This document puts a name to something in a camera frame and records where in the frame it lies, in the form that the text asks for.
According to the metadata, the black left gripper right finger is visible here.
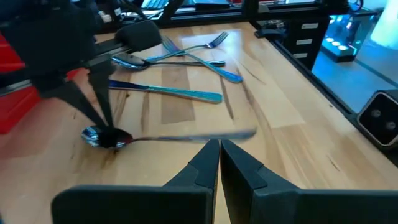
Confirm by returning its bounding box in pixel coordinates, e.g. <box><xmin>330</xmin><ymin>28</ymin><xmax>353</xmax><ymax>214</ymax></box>
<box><xmin>220</xmin><ymin>139</ymin><xmax>398</xmax><ymax>224</ymax></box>

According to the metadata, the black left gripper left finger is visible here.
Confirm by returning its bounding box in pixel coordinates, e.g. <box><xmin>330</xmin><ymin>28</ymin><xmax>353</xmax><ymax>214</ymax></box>
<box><xmin>51</xmin><ymin>139</ymin><xmax>220</xmax><ymax>224</ymax></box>

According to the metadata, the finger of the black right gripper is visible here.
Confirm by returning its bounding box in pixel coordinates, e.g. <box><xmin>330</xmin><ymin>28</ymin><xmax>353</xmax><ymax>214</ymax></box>
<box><xmin>30</xmin><ymin>79</ymin><xmax>108</xmax><ymax>130</ymax></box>
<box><xmin>88</xmin><ymin>20</ymin><xmax>162</xmax><ymax>128</ymax></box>

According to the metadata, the iridescent spoon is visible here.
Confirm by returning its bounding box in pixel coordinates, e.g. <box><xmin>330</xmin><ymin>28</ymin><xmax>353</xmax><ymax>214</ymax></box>
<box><xmin>80</xmin><ymin>125</ymin><xmax>258</xmax><ymax>150</ymax></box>
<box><xmin>111</xmin><ymin>52</ymin><xmax>227</xmax><ymax>71</ymax></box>

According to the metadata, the iridescent table knife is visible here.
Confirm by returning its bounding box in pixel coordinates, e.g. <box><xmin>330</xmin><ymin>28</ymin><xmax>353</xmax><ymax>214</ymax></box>
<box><xmin>108</xmin><ymin>78</ymin><xmax>224</xmax><ymax>105</ymax></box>

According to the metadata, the iridescent fork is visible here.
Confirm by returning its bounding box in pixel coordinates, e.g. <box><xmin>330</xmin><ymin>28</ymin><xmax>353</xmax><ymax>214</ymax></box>
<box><xmin>145</xmin><ymin>30</ymin><xmax>230</xmax><ymax>62</ymax></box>
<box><xmin>160</xmin><ymin>34</ymin><xmax>244</xmax><ymax>85</ymax></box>

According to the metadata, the black drawer cabinet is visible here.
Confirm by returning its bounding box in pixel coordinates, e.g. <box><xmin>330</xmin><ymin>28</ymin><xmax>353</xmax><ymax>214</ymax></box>
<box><xmin>281</xmin><ymin>15</ymin><xmax>331</xmax><ymax>72</ymax></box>

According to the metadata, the blue lit device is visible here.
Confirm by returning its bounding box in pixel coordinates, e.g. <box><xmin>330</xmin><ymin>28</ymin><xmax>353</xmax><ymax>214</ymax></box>
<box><xmin>320</xmin><ymin>12</ymin><xmax>379</xmax><ymax>63</ymax></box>

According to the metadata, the black table camera box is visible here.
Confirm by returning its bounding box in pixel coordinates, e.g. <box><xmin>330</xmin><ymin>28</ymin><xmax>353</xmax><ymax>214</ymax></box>
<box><xmin>356</xmin><ymin>89</ymin><xmax>398</xmax><ymax>149</ymax></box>

